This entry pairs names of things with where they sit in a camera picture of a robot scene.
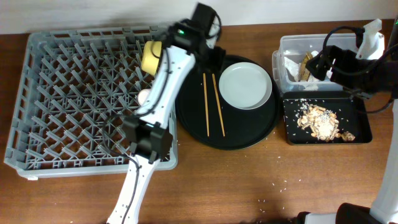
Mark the round black tray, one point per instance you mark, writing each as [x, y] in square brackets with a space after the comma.
[243, 128]

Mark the food scraps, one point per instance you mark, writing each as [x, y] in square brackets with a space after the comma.
[321, 123]

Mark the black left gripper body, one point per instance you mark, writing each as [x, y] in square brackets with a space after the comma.
[213, 58]

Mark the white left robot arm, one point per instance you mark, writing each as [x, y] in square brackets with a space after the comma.
[170, 60]

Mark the brown wrapper waste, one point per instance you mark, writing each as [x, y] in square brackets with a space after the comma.
[304, 73]

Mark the white round plate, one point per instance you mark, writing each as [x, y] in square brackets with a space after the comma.
[245, 85]

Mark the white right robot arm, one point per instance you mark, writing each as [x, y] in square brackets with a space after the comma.
[322, 176]

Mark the grey dishwasher rack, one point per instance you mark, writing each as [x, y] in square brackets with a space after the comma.
[71, 81]

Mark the clear plastic bin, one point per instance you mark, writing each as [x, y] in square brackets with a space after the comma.
[295, 47]

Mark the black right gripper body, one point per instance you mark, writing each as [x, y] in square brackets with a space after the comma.
[364, 74]

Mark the white paper napkin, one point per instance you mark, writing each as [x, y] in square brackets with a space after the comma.
[293, 69]

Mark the pink plastic cup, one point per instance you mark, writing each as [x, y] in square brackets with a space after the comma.
[142, 96]

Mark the wooden chopstick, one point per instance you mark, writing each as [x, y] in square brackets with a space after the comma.
[218, 104]
[206, 105]

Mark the black rectangular tray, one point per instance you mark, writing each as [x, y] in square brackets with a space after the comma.
[347, 112]

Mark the yellow bowl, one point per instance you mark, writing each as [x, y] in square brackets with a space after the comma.
[151, 57]

